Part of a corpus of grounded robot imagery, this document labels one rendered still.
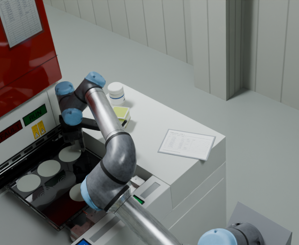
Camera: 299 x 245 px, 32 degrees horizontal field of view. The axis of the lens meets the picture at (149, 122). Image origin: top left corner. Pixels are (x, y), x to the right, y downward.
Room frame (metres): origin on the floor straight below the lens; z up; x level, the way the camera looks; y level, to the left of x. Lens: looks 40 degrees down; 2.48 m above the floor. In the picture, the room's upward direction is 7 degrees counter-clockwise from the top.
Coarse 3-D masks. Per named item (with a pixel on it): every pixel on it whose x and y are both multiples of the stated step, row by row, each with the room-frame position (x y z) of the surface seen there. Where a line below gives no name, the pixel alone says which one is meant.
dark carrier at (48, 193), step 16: (64, 144) 1.77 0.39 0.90; (80, 160) 1.66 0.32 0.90; (96, 160) 1.64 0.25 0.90; (64, 176) 1.57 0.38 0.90; (80, 176) 1.56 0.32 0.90; (32, 192) 1.50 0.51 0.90; (48, 192) 1.49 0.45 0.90; (64, 192) 1.48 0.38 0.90; (48, 208) 1.41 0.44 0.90; (64, 208) 1.40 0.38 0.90; (80, 208) 1.39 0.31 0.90
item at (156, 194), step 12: (156, 180) 1.43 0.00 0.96; (132, 192) 1.38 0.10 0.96; (144, 192) 1.37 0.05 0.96; (156, 192) 1.36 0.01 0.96; (168, 192) 1.38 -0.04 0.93; (144, 204) 1.31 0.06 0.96; (156, 204) 1.33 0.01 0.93; (168, 204) 1.37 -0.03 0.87; (108, 216) 1.28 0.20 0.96; (156, 216) 1.33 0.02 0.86; (96, 228) 1.23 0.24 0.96; (108, 228) 1.22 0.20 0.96; (120, 228) 1.21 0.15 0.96; (96, 240) 1.18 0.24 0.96; (108, 240) 1.17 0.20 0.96; (120, 240) 1.20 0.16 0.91; (132, 240) 1.24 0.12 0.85
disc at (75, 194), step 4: (80, 184) 1.52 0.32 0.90; (72, 188) 1.50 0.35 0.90; (76, 188) 1.50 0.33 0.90; (80, 188) 1.49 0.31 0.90; (72, 192) 1.48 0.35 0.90; (76, 192) 1.47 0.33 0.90; (80, 192) 1.47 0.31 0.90; (72, 196) 1.45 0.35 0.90; (76, 196) 1.45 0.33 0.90; (80, 196) 1.45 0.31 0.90; (76, 200) 1.43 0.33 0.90; (80, 200) 1.43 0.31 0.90
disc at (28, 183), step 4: (24, 176) 1.60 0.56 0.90; (28, 176) 1.60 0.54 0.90; (32, 176) 1.60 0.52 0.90; (36, 176) 1.59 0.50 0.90; (20, 180) 1.58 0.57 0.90; (24, 180) 1.58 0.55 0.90; (28, 180) 1.58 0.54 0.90; (32, 180) 1.57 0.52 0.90; (36, 180) 1.57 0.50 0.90; (40, 180) 1.57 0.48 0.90; (20, 184) 1.56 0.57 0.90; (24, 184) 1.56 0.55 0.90; (28, 184) 1.55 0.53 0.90; (32, 184) 1.55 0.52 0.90; (36, 184) 1.55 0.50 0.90; (20, 188) 1.54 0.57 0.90; (24, 188) 1.53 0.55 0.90; (28, 188) 1.53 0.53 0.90; (32, 188) 1.53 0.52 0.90
